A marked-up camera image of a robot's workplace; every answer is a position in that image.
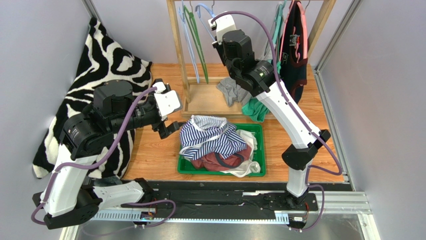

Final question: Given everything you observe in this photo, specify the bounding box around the light blue wire hanger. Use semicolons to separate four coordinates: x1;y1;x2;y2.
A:
178;0;200;84

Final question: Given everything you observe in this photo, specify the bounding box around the wooden clothes rack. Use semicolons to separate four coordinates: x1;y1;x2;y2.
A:
166;0;337;119

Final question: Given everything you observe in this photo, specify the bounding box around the blue white striped tank top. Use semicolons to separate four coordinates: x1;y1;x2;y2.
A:
179;115;247;161

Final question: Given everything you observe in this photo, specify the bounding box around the navy maroon tank top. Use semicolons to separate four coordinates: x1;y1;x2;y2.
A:
279;0;308;104

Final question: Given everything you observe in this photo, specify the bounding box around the green plastic hanger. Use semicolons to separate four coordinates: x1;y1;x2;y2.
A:
183;5;209;84

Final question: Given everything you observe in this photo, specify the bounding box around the teal plastic hanger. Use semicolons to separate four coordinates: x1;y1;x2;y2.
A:
263;0;287;63

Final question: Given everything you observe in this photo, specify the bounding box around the green plastic tray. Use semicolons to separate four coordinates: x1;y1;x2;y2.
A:
177;122;267;177

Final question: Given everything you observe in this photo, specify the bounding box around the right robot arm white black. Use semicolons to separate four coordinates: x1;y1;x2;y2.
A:
212;29;331;208

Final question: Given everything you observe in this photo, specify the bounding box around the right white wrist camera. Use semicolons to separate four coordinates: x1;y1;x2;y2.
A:
208;14;237;45

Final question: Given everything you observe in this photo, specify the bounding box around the light blue plastic hanger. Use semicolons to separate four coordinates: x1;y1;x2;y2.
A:
195;1;216;42

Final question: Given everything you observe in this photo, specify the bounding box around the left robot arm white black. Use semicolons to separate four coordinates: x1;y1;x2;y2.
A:
31;79;183;230

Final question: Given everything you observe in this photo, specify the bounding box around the grey tank top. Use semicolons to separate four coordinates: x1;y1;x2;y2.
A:
216;3;284;107

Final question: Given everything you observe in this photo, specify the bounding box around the green tank top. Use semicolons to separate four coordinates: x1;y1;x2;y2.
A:
241;59;276;123

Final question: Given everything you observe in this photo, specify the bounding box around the red tank top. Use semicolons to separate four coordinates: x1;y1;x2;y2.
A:
190;146;253;172

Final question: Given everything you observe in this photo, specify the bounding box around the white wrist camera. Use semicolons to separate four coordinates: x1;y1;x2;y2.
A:
152;81;183;121
208;14;237;45

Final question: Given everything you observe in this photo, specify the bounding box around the pink plastic hanger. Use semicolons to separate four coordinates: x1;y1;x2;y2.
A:
279;0;309;64

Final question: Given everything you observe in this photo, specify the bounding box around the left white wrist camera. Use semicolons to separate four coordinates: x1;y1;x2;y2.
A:
152;81;183;121

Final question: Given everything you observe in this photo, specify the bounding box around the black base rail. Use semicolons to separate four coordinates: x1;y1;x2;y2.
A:
93;179;372;226

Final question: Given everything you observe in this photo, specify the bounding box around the zebra print blanket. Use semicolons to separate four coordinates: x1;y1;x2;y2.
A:
32;17;153;179

